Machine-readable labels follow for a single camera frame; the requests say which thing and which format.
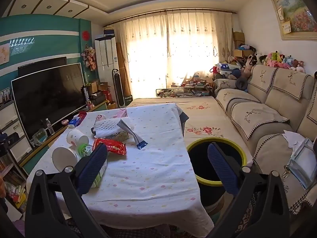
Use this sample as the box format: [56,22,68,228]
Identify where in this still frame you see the pink carton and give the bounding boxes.
[113,108,129,118]

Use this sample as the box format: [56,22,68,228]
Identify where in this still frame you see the white papers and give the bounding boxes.
[282,130,307,149]

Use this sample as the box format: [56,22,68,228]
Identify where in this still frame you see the blue white star bag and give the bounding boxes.
[217,63,242,76]

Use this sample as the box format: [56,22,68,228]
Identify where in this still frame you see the clear plastic bag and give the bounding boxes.
[32,128,48,146]

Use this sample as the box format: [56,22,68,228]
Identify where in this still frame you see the cream sheer curtain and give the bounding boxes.
[114,11,168,100]
[166,10,233,86]

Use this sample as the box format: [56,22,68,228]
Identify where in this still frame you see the beige sofa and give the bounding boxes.
[213,64,317,216]

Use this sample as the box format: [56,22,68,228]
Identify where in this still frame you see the white standing air conditioner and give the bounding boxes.
[95,35,119,105]

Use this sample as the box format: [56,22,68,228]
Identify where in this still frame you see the white drawer unit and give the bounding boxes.
[0,100,34,163]

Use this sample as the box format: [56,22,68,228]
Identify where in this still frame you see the framed flower painting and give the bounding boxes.
[270,0,317,40]

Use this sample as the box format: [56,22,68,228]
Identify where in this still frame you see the white dimpled foam sheet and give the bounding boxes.
[95,118,123,137]

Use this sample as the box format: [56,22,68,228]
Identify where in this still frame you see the plain white paper cup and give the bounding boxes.
[52,147,78,172]

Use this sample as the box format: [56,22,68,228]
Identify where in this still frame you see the pink hanging flower decoration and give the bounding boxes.
[82,44,96,70]

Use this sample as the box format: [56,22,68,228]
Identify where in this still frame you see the row of plush toys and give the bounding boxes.
[233,43,306,74]

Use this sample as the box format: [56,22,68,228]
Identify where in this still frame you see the white green packet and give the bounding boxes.
[91,158,108,188]

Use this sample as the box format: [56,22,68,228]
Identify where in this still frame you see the dark curtain rod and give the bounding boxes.
[103,9,238,28]

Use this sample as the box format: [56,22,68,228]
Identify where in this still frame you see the black bin yellow rim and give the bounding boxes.
[186,138,247,207]

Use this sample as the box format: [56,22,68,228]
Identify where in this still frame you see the clear plastic folder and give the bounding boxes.
[287,137,317,189]

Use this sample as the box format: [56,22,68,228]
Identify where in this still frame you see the black white tower fan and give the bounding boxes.
[112,68,124,108]

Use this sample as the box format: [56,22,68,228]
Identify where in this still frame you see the photo frame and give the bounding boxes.
[0,87,11,103]

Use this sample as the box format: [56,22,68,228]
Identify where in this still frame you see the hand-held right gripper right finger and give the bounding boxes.
[207,142,290,238]

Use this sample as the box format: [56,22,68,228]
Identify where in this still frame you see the large black television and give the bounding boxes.
[11,63,87,140]

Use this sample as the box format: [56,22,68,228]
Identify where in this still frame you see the clear water bottle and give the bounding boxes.
[45,118,55,135]

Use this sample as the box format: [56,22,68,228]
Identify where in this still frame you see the dotted paper cup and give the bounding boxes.
[67,128,90,146]

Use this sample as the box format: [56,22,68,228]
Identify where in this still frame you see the green plastic cup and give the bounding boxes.
[77,143,93,157]

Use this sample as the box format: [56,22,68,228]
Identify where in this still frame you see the teal yellow TV cabinet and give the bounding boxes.
[18,99,111,176]

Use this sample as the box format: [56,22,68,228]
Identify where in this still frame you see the silver blue wrapper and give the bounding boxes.
[120,119,148,150]

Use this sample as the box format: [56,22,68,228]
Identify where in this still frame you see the green printed box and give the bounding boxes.
[106,132,130,141]

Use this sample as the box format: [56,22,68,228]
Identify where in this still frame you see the cream floral mat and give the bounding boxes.
[127,97,253,166]

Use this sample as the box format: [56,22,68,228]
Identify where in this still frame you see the stacked cardboard boxes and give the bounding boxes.
[232,31,245,57]

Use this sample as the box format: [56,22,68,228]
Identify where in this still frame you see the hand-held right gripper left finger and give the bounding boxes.
[25,142,109,238]

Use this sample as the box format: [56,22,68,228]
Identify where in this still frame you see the red snack packet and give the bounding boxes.
[92,138,127,155]

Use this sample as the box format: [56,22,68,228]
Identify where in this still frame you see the glass coffee table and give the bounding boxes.
[156,84,213,98]

